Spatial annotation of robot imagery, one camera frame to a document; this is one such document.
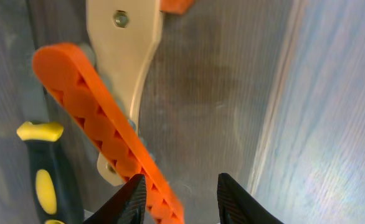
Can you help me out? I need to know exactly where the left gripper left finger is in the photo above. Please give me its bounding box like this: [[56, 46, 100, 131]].
[[83, 174, 147, 224]]

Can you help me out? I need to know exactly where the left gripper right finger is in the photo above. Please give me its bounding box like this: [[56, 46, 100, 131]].
[[217, 173, 282, 224]]

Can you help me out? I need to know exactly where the file with black-yellow handle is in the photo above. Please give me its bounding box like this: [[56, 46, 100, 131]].
[[16, 121, 84, 224]]

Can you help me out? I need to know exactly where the orange bit holder strip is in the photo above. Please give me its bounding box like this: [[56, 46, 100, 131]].
[[32, 43, 185, 223]]

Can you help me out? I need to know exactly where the orange scraper wooden handle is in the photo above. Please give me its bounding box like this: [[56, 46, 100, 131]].
[[85, 0, 196, 187]]

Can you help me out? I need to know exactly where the clear plastic container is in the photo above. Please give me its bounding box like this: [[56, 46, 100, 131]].
[[0, 1, 365, 223]]

